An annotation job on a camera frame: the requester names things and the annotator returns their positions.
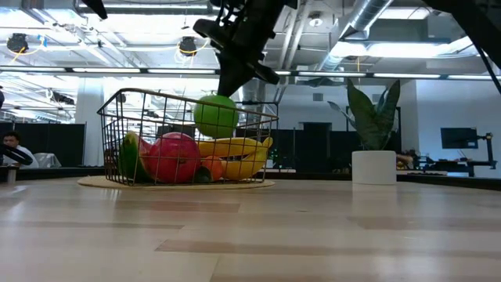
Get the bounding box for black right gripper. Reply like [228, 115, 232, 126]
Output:
[213, 0, 298, 98]

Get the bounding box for green toy apple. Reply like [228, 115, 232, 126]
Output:
[193, 95, 240, 139]

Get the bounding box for yellow toy banana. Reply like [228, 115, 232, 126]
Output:
[197, 136, 264, 158]
[221, 136, 274, 181]

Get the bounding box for orange tangerine cluster with leaves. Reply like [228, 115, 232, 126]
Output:
[193, 155, 225, 184]

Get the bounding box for red toy apple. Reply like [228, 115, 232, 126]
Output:
[146, 132, 202, 184]

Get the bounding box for long hanging light bar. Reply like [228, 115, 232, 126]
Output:
[0, 66, 498, 81]

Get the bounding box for black room divider panel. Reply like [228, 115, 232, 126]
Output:
[269, 121, 353, 173]
[0, 122, 87, 169]

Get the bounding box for snake plant in white pot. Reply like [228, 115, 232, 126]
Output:
[327, 78, 402, 186]

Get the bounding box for grey chair back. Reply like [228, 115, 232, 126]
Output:
[38, 154, 63, 169]

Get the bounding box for person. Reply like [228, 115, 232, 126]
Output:
[0, 131, 40, 168]

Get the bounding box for round woven beige placemat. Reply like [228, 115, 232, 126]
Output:
[77, 175, 276, 192]

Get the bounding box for black computer monitor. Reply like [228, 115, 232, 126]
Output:
[441, 127, 479, 150]

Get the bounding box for background office desk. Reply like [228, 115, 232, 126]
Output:
[414, 158, 498, 177]

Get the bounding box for silver round air duct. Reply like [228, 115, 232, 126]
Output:
[239, 76, 265, 103]
[319, 0, 395, 74]

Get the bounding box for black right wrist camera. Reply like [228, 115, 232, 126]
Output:
[193, 17, 236, 51]

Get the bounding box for black ceiling cord reel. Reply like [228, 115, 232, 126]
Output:
[178, 35, 198, 57]
[6, 33, 29, 54]

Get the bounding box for black wire basket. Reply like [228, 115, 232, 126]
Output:
[96, 88, 279, 187]

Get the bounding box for black aluminium rig frame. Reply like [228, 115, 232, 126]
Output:
[0, 167, 501, 192]

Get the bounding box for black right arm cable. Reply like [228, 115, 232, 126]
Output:
[471, 41, 501, 95]

